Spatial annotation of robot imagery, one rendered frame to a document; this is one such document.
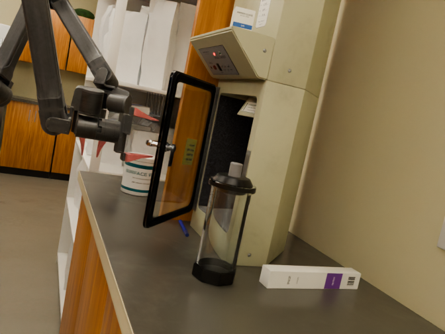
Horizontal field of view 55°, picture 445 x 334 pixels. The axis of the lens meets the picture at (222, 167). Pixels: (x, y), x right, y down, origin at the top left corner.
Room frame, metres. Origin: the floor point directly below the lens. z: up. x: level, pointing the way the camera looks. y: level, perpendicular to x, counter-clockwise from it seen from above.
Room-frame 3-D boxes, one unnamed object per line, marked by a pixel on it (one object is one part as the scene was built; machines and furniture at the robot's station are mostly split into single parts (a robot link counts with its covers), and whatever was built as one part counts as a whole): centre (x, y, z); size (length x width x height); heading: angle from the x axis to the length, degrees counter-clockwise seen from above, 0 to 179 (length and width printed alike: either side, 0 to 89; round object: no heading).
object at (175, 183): (1.19, 0.12, 1.19); 0.30 x 0.01 x 0.40; 162
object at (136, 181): (1.66, 0.31, 1.02); 0.13 x 0.13 x 0.15
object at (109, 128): (1.10, 0.30, 1.21); 0.07 x 0.07 x 0.10; 23
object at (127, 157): (1.13, 0.23, 1.17); 0.09 x 0.07 x 0.07; 113
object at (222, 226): (0.96, -0.03, 1.06); 0.11 x 0.11 x 0.21
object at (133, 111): (1.13, 0.24, 1.24); 0.09 x 0.07 x 0.07; 113
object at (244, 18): (1.11, 0.03, 1.54); 0.05 x 0.05 x 0.06; 9
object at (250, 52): (1.18, 0.05, 1.46); 0.32 x 0.11 x 0.10; 24
